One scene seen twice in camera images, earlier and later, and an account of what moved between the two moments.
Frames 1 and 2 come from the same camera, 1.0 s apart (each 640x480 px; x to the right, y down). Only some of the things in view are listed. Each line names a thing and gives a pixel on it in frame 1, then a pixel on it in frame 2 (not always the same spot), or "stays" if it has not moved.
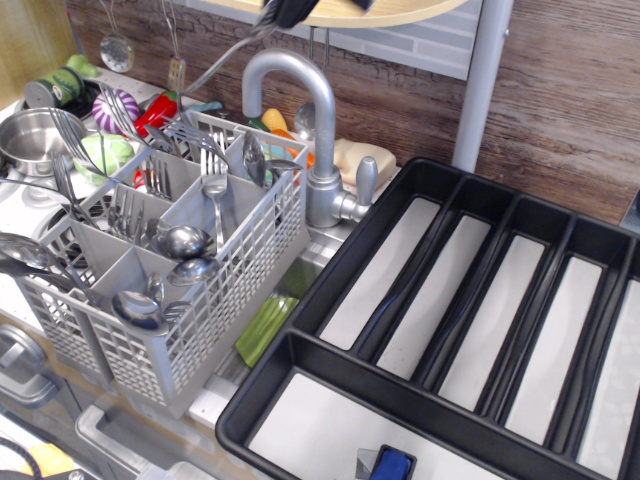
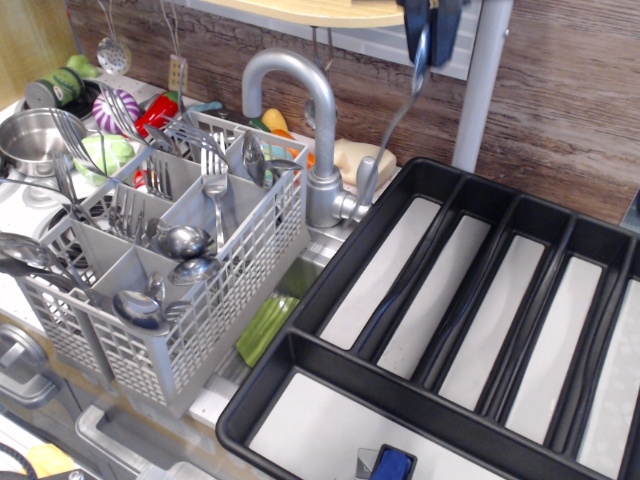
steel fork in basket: (214, 171) stays
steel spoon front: (191, 272) stays
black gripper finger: (290, 13) → (443, 30)
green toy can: (59, 89) stays
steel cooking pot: (39, 138) stays
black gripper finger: (364, 4) → (417, 14)
